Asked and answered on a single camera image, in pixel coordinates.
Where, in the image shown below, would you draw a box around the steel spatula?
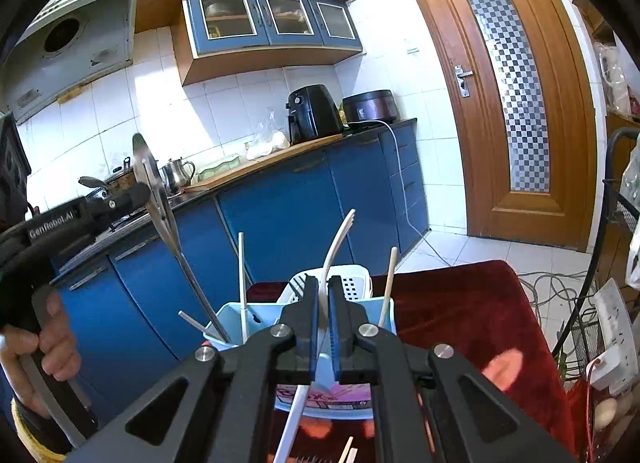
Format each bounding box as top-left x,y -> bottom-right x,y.
132,133 -> 231,343

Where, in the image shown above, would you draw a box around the light wooden chopstick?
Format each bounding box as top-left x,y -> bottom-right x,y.
378,246 -> 398,327

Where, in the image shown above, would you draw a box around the white chopstick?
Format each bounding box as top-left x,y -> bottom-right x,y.
238,231 -> 250,344
178,310 -> 222,341

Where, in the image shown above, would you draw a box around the blue lower kitchen cabinets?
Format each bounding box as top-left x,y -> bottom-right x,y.
55,122 -> 428,423

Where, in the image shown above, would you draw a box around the person's left hand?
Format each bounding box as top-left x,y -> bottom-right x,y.
1,291 -> 81,419

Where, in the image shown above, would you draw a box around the white chopstick in holder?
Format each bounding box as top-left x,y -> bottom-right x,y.
238,231 -> 250,344

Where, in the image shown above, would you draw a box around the steel wok with lid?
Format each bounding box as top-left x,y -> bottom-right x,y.
78,157 -> 136,194

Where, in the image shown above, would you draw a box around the dark red floral tablecloth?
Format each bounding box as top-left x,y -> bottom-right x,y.
246,258 -> 576,463

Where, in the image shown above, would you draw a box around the light blue utensil holder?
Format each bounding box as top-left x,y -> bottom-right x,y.
202,296 -> 399,421

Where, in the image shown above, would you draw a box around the wooden chopsticks on table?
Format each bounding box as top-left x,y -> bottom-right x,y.
338,436 -> 358,463

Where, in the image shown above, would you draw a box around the white power strip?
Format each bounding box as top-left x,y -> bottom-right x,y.
586,279 -> 639,396

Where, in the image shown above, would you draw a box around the steel kettle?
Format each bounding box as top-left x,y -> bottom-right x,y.
160,158 -> 195,194

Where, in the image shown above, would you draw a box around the white perforated basket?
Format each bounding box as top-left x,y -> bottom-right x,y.
275,263 -> 374,305

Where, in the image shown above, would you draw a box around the grey range hood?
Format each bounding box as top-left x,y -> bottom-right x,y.
1,0 -> 137,124

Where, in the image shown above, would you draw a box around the clear plastic bag on counter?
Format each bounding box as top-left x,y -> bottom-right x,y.
246,109 -> 291,161

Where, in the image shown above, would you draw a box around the black air fryer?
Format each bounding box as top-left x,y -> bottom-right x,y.
285,84 -> 344,145

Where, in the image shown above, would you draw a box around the brown wooden glass door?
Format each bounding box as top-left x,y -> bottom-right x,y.
416,0 -> 597,251

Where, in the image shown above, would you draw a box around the dark rice cooker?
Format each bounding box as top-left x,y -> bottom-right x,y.
343,90 -> 399,124

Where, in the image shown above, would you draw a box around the cluttered wooden side shelf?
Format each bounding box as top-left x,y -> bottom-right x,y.
570,0 -> 639,156

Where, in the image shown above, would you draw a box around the black wire rack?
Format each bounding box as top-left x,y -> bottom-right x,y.
552,124 -> 639,383

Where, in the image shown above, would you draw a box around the grey floor cables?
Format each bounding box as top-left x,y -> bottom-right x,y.
516,269 -> 601,339

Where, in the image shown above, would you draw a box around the white power cable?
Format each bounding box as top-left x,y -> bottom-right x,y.
348,118 -> 454,268

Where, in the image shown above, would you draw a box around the blue upper wall cabinets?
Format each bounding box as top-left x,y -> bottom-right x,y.
134,0 -> 362,84

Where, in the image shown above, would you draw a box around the silver door handle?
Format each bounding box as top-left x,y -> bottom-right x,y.
454,64 -> 474,98

